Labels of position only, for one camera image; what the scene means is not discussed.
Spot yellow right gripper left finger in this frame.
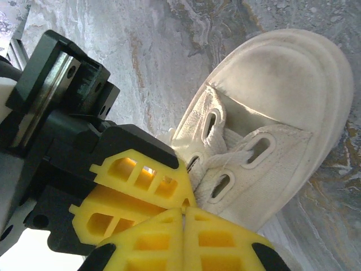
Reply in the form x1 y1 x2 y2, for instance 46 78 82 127
80 208 186 271

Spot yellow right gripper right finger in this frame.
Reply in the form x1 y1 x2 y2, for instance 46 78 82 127
183 207 292 271

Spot white shoelace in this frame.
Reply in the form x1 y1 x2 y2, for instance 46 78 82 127
157 128 254 211

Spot white canvas shoe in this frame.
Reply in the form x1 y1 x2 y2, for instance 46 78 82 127
156 28 355 255

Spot aluminium table side rail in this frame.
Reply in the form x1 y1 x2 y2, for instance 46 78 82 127
7 38 30 70

